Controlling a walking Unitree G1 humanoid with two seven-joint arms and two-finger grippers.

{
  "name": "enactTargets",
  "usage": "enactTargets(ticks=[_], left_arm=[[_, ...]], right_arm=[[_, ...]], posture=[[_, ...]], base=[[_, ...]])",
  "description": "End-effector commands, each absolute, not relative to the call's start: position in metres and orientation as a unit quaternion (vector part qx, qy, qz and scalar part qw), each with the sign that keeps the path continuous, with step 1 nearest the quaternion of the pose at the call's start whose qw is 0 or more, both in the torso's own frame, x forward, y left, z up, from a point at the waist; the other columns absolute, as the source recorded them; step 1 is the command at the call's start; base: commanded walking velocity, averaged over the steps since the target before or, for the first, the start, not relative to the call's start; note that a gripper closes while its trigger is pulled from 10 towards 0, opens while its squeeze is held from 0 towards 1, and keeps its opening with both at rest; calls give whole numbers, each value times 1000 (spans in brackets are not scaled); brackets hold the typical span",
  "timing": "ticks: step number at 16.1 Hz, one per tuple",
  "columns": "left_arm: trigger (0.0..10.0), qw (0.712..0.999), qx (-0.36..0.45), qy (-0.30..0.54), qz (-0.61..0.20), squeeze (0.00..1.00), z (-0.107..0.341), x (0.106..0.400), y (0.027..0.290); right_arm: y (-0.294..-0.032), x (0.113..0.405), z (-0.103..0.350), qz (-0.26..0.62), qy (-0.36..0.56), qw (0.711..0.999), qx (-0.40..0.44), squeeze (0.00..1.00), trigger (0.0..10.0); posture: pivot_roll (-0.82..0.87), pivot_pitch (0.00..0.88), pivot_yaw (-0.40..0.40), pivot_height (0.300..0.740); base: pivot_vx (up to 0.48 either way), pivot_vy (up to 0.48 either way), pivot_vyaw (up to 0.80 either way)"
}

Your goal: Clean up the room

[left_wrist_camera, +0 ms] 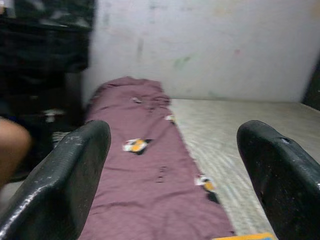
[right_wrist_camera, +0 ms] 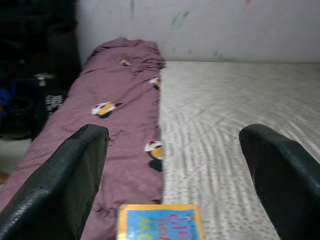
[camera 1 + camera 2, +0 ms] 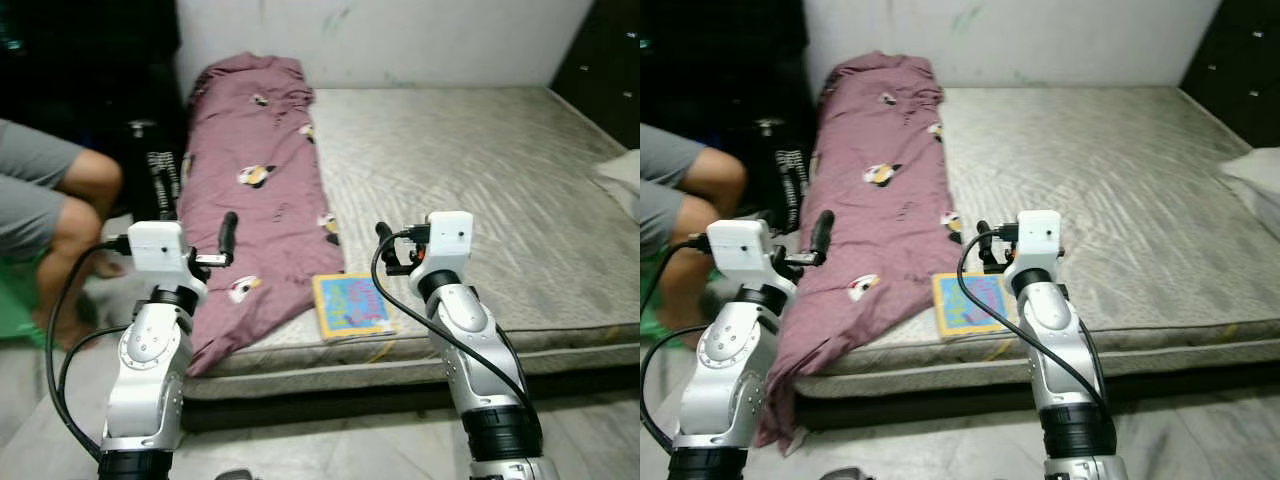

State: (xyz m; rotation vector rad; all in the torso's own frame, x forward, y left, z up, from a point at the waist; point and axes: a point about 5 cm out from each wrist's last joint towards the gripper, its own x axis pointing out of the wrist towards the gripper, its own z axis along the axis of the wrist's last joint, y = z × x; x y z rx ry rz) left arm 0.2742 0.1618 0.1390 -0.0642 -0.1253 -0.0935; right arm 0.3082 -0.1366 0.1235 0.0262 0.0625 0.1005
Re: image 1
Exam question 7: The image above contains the black tufted headboard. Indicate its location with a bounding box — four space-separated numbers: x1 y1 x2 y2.
301 59 320 112

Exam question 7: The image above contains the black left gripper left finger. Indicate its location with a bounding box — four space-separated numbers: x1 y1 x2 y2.
0 120 112 240

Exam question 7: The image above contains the white quilted mattress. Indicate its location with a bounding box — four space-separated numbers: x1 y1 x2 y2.
169 98 320 240

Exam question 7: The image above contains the black storage shelf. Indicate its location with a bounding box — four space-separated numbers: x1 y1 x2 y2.
0 0 97 181

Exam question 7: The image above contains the purple penguin print blanket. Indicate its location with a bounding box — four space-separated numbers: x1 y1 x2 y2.
79 76 236 240

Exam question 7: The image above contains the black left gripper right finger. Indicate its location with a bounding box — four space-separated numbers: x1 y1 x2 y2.
236 119 320 240

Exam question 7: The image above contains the colourful children's book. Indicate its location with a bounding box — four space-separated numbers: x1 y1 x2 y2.
212 231 277 240

